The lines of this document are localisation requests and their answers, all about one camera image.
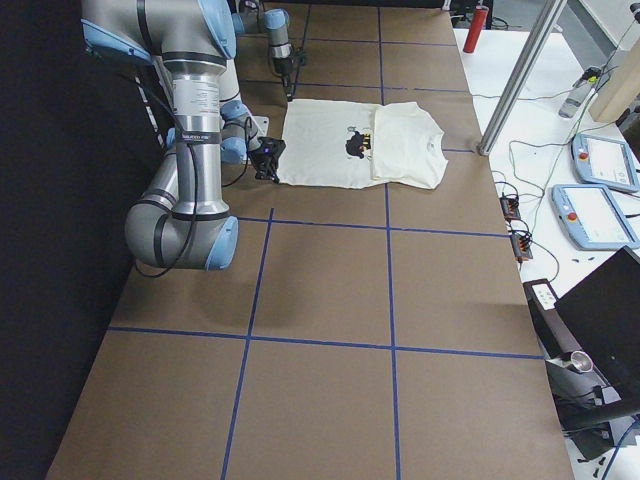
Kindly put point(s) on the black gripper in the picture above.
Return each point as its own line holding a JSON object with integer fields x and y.
{"x": 283, "y": 66}
{"x": 263, "y": 161}

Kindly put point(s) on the cream long sleeve cat shirt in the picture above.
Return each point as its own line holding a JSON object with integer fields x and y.
{"x": 358, "y": 145}

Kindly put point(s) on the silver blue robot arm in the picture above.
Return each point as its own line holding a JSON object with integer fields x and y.
{"x": 252, "y": 17}
{"x": 181, "y": 221}

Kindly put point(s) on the brown paper table cover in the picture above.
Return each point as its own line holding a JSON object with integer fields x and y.
{"x": 358, "y": 334}

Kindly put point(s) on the red cylindrical bottle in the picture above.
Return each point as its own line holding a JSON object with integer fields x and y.
{"x": 477, "y": 25}

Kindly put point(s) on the near blue teach pendant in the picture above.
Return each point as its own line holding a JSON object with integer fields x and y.
{"x": 592, "y": 218}

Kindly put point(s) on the blue teach pendant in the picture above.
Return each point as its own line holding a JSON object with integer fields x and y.
{"x": 592, "y": 218}
{"x": 604, "y": 161}

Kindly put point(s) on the far blue teach pendant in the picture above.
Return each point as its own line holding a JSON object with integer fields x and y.
{"x": 604, "y": 161}

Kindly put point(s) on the black stand with metal cup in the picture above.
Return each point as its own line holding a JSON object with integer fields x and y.
{"x": 590, "y": 408}

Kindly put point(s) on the aluminium frame post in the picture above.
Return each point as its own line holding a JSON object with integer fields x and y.
{"x": 536, "y": 40}

